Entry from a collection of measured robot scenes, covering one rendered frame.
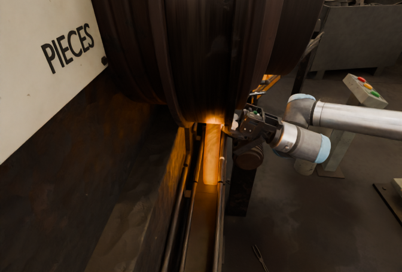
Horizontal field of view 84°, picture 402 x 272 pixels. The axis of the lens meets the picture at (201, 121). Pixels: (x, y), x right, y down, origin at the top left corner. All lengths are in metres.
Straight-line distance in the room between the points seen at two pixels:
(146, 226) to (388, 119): 0.72
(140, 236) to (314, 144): 0.55
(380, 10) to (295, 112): 2.12
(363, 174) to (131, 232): 1.64
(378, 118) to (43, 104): 0.80
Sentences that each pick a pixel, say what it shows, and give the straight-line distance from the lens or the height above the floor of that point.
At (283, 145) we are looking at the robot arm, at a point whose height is 0.70.
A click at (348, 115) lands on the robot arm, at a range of 0.84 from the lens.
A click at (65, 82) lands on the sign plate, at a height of 1.08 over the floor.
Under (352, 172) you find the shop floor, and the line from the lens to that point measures 1.79.
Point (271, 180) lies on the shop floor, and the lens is 1.52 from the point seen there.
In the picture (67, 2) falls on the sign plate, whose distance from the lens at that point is 0.21.
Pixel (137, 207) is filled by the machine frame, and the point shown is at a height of 0.87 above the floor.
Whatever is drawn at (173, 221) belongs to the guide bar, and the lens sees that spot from 0.46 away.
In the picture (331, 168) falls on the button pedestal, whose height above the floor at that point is 0.03.
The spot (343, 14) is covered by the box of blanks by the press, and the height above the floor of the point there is 0.67.
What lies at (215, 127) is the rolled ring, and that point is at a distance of 0.50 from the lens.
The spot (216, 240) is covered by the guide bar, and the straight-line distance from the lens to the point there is 0.50.
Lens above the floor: 1.16
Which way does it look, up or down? 38 degrees down
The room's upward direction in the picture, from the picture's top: straight up
